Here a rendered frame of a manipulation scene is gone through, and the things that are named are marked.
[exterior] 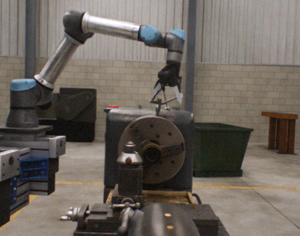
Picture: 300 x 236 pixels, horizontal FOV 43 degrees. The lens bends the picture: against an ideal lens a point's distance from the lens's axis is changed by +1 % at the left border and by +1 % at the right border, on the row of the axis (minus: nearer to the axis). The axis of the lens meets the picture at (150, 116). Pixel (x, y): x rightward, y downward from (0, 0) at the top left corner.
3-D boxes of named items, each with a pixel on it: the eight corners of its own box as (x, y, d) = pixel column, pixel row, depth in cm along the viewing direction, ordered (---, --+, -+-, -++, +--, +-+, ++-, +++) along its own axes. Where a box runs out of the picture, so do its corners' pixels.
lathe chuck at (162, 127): (114, 174, 183) (124, 110, 181) (178, 184, 184) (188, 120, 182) (112, 178, 174) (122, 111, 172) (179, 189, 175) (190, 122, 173)
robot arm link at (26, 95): (4, 105, 179) (4, 77, 178) (19, 105, 192) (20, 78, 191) (27, 106, 176) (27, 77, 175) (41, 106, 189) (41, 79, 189)
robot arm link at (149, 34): (56, 2, 172) (159, 21, 163) (67, 8, 183) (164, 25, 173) (52, 27, 173) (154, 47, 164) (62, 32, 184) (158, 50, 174)
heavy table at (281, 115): (259, 145, 1099) (260, 111, 1094) (274, 146, 1100) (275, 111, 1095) (279, 154, 938) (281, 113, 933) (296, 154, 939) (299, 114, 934)
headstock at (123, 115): (110, 165, 249) (112, 106, 247) (181, 167, 250) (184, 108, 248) (98, 186, 190) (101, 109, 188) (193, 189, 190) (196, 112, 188)
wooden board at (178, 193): (110, 197, 170) (110, 189, 170) (189, 200, 171) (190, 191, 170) (102, 219, 140) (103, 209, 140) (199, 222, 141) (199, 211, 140)
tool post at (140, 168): (119, 189, 123) (120, 159, 123) (142, 190, 123) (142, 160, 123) (117, 195, 116) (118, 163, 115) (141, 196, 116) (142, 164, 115)
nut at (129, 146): (123, 151, 120) (123, 140, 120) (136, 151, 120) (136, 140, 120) (122, 153, 116) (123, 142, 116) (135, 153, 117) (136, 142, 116)
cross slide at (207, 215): (83, 213, 128) (84, 200, 127) (209, 217, 128) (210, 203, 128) (74, 231, 111) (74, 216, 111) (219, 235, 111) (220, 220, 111)
